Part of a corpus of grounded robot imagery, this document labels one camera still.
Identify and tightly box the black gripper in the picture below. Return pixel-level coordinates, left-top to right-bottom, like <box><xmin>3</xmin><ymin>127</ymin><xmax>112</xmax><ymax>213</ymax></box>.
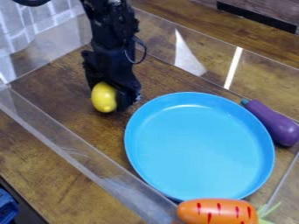
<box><xmin>82</xmin><ymin>42</ymin><xmax>142</xmax><ymax>112</ymax></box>

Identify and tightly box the yellow toy lemon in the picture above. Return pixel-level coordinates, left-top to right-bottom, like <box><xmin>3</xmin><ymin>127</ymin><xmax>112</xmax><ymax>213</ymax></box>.
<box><xmin>91</xmin><ymin>82</ymin><xmax>118</xmax><ymax>113</ymax></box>

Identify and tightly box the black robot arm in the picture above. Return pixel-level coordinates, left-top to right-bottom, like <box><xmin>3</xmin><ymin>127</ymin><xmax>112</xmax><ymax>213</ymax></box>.
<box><xmin>80</xmin><ymin>0</ymin><xmax>143</xmax><ymax>113</ymax></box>

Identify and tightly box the blue round plastic tray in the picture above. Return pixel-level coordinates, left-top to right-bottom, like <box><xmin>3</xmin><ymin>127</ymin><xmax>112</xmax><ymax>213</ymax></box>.
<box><xmin>124</xmin><ymin>92</ymin><xmax>277</xmax><ymax>201</ymax></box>

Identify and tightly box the purple toy eggplant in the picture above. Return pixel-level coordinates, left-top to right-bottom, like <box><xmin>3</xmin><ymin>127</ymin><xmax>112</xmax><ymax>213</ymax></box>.
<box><xmin>240</xmin><ymin>98</ymin><xmax>299</xmax><ymax>147</ymax></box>

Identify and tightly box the blue object at corner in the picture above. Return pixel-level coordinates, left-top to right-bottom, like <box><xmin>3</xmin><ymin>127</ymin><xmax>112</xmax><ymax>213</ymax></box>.
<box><xmin>0</xmin><ymin>188</ymin><xmax>19</xmax><ymax>224</ymax></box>

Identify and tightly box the orange toy carrot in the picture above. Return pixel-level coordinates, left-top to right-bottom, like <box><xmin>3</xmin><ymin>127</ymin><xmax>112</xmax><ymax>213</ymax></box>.
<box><xmin>176</xmin><ymin>199</ymin><xmax>259</xmax><ymax>224</ymax></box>

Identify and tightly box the black cable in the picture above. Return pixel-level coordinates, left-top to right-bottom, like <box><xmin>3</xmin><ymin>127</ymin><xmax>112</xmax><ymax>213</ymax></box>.
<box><xmin>123</xmin><ymin>34</ymin><xmax>148</xmax><ymax>65</ymax></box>

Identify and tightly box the clear acrylic enclosure wall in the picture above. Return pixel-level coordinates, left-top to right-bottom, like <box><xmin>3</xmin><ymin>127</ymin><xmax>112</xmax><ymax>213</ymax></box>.
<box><xmin>2</xmin><ymin>10</ymin><xmax>299</xmax><ymax>224</ymax></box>

